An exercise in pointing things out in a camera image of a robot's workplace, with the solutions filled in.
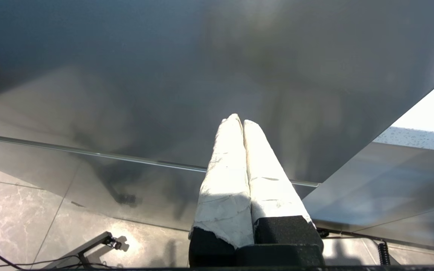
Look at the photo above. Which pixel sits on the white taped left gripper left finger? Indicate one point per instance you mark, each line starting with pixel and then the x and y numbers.
pixel 222 180

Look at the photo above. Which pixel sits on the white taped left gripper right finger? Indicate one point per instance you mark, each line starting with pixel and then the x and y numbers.
pixel 269 180

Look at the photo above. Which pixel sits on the tall cabinet side panel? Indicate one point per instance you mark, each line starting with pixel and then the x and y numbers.
pixel 164 75

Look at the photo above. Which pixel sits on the steel under-counter cabinet front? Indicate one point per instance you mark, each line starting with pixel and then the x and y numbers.
pixel 390 188

